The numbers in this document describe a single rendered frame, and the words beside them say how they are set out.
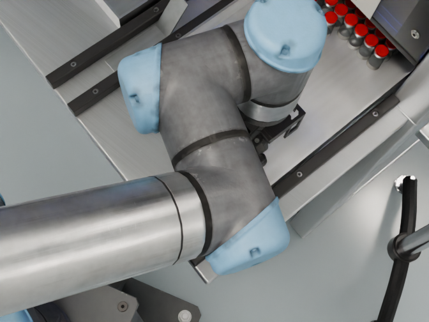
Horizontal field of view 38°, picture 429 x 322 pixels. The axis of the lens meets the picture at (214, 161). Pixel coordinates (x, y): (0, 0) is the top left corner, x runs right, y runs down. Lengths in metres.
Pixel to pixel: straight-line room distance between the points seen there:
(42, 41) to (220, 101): 0.51
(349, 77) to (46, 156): 1.11
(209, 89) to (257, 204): 0.11
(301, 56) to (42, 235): 0.27
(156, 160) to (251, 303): 0.92
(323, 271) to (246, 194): 1.31
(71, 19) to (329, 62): 0.41
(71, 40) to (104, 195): 0.56
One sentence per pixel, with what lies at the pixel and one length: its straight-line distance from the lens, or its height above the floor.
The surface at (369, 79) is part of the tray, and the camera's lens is 1.00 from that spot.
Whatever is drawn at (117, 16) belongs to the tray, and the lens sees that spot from 0.97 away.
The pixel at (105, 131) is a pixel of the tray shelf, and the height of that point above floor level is 0.88.
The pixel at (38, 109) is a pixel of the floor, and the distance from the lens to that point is 1.94.
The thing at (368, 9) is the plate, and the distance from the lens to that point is 0.91.
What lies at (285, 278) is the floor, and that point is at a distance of 1.78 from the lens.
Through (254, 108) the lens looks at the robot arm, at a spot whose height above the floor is 1.15.
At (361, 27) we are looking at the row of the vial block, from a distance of 0.99.
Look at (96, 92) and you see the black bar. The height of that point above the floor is 0.90.
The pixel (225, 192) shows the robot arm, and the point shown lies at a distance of 0.50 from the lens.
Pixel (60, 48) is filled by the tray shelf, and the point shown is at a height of 0.88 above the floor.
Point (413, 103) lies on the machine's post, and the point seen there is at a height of 0.92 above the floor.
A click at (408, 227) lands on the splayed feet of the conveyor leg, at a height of 0.13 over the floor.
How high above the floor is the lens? 1.74
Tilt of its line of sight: 71 degrees down
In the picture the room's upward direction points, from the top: 11 degrees clockwise
